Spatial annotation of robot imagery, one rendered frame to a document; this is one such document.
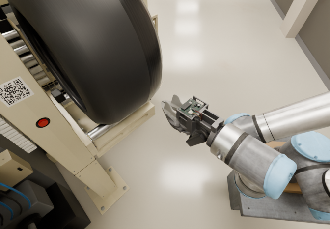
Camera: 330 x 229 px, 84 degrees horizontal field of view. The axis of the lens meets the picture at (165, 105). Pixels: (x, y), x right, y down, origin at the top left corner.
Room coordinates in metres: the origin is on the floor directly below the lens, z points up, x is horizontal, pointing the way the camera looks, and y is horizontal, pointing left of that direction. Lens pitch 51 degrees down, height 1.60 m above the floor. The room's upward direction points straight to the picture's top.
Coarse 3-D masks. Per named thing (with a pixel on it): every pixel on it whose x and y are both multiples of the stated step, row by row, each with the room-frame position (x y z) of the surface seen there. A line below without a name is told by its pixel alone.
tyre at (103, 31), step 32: (32, 0) 0.45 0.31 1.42; (64, 0) 0.45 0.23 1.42; (96, 0) 0.49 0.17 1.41; (128, 0) 0.53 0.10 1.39; (32, 32) 0.66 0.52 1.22; (64, 32) 0.40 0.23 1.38; (96, 32) 0.42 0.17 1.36; (128, 32) 0.46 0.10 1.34; (64, 64) 0.37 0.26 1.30; (96, 64) 0.37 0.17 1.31; (128, 64) 0.41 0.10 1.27; (160, 64) 0.49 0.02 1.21; (96, 96) 0.34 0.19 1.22; (128, 96) 0.38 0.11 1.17
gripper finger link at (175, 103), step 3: (174, 96) 0.36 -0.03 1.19; (177, 96) 0.35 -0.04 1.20; (174, 99) 0.36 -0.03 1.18; (177, 99) 0.35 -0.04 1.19; (171, 102) 0.37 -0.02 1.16; (174, 102) 0.36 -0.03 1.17; (177, 102) 0.35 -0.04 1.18; (180, 102) 0.34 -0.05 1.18; (171, 105) 0.36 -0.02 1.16; (174, 105) 0.35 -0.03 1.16; (177, 105) 0.35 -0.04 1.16; (180, 105) 0.34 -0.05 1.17; (174, 108) 0.35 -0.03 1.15; (177, 108) 0.34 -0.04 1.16
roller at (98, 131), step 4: (148, 100) 0.59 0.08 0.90; (144, 104) 0.57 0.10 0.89; (132, 112) 0.52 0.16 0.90; (120, 120) 0.47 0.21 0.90; (100, 124) 0.44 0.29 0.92; (104, 124) 0.43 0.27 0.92; (112, 124) 0.44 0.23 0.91; (116, 124) 0.45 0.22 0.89; (96, 128) 0.41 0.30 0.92; (100, 128) 0.41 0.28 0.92; (104, 128) 0.42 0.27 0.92; (108, 128) 0.42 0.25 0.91; (88, 132) 0.40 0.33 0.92; (92, 132) 0.39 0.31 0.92; (96, 132) 0.40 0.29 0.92; (100, 132) 0.40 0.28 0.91; (104, 132) 0.41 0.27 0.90; (88, 136) 0.38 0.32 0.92; (92, 136) 0.38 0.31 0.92; (96, 136) 0.38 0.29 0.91; (100, 136) 0.39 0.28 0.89; (92, 140) 0.37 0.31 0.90
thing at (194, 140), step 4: (192, 136) 0.27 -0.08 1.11; (196, 136) 0.25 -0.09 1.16; (200, 136) 0.24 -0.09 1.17; (204, 136) 0.24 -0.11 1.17; (188, 140) 0.27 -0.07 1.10; (192, 140) 0.25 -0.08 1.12; (196, 140) 0.24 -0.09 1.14; (200, 140) 0.23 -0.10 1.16; (204, 140) 0.23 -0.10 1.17; (188, 144) 0.26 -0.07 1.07; (192, 144) 0.25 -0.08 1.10; (196, 144) 0.24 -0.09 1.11
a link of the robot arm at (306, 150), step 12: (312, 132) 0.40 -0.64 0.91; (288, 144) 0.38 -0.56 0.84; (300, 144) 0.35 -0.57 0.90; (312, 144) 0.34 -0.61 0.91; (324, 144) 0.34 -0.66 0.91; (288, 156) 0.33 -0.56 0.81; (300, 156) 0.31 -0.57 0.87; (312, 156) 0.29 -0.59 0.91; (324, 156) 0.29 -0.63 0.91; (300, 168) 0.27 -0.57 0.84; (312, 168) 0.26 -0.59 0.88
